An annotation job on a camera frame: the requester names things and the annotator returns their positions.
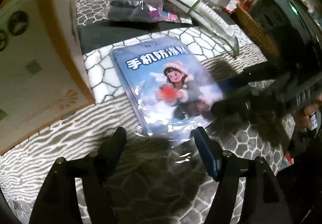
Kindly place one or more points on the wicker basket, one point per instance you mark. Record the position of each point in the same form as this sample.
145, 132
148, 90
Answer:
255, 33

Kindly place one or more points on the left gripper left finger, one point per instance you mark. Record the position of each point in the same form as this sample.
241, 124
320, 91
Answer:
57, 199

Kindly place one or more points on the large cardboard box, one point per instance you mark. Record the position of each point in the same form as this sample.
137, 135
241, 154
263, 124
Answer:
43, 74

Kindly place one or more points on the person right hand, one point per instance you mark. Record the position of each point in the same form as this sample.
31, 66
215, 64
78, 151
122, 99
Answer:
301, 117

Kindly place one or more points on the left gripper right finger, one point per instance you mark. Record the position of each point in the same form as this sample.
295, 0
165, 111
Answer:
264, 201

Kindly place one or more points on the blue phone pouch package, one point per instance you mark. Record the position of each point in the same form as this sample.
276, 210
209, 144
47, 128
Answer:
169, 89

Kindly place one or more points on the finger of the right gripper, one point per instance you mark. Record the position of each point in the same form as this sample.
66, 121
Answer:
248, 100
251, 75

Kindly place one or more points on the dark purple clothing package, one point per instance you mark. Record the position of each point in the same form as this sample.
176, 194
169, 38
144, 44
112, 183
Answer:
148, 11

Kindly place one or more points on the white green wool package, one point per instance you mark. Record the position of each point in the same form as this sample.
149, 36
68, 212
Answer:
212, 21

